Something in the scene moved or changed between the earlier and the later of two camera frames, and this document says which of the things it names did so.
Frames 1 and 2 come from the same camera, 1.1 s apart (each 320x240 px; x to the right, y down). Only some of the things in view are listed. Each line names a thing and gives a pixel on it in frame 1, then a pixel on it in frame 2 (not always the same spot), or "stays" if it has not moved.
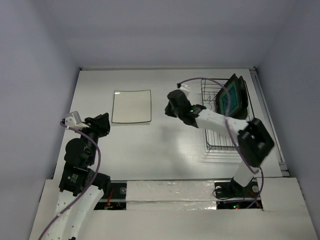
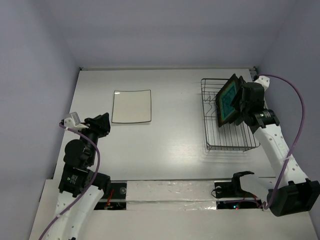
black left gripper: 100,123 stays
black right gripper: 173,105 to 243,93
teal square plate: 232,99 stays
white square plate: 132,106 stays
